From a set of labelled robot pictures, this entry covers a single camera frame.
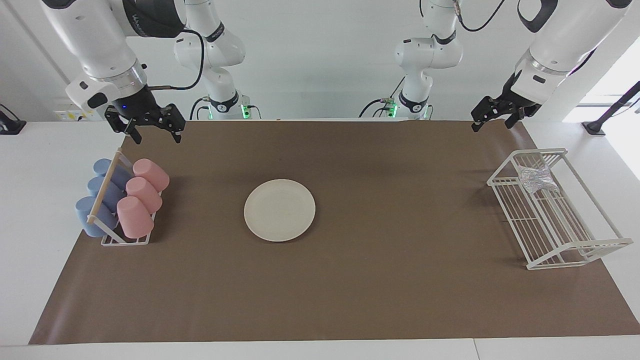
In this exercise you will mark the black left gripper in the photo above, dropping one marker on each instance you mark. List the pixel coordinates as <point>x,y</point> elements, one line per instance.
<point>520,100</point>

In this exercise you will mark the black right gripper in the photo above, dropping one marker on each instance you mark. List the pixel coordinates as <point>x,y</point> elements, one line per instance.
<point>137,107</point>

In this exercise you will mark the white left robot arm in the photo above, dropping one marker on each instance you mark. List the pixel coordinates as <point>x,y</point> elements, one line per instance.
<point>565,40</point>

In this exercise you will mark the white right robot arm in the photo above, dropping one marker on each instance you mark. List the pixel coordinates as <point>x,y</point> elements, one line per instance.
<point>100,40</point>

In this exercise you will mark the cream round plate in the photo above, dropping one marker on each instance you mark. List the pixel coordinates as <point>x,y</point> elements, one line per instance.
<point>280,210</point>

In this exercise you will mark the pink plastic cup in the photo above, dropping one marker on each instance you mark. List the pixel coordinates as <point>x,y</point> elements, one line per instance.
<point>135,217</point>
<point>152,174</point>
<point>145,194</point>

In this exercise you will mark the blue plastic cup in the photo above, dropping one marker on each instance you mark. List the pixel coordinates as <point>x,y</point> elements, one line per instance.
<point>87,215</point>
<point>117,175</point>
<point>112,195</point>

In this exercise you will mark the black table clamp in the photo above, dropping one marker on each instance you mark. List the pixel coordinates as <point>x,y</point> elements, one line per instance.
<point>10,126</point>

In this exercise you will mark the brown table mat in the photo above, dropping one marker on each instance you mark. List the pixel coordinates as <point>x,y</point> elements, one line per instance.
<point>375,290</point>

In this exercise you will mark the white wall outlet box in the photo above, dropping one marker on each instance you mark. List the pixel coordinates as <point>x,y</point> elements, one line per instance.
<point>70,116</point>

